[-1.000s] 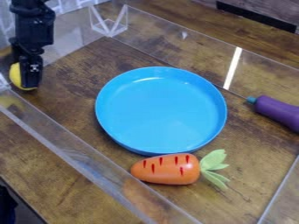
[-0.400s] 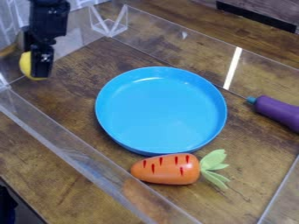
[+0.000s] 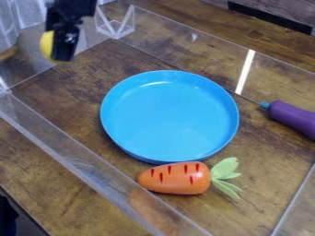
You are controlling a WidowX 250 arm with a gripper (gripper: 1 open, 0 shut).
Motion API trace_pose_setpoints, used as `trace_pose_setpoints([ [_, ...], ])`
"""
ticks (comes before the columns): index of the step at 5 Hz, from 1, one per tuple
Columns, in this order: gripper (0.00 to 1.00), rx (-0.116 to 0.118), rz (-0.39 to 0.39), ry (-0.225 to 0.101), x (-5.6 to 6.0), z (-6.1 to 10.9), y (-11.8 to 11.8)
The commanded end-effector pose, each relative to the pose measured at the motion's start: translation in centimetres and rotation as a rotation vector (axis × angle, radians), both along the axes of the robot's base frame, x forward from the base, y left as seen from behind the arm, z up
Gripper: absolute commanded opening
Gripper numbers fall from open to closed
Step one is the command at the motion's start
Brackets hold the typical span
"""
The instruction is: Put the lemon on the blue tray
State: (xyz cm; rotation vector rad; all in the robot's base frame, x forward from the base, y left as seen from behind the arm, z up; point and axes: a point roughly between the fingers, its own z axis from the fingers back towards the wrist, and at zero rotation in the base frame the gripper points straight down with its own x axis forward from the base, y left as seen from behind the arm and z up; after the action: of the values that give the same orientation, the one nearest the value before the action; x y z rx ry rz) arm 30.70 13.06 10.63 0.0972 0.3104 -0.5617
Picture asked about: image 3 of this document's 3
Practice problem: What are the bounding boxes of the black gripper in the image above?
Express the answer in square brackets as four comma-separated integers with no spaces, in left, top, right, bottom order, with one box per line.
[46,0,98,61]

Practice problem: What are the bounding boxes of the yellow toy lemon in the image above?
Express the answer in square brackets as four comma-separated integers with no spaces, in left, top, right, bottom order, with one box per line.
[39,30,59,64]

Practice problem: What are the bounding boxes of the blue round tray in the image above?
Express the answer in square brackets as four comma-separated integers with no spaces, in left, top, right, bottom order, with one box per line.
[101,70,241,164]

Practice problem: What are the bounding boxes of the orange toy carrot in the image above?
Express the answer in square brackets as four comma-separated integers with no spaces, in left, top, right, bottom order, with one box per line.
[138,157,242,199]

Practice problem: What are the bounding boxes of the purple toy eggplant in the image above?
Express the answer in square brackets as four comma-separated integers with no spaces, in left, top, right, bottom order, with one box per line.
[261,100,315,141]

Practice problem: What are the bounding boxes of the clear acrylic enclosure wall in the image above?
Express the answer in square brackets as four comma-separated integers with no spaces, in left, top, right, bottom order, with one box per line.
[0,0,315,236]

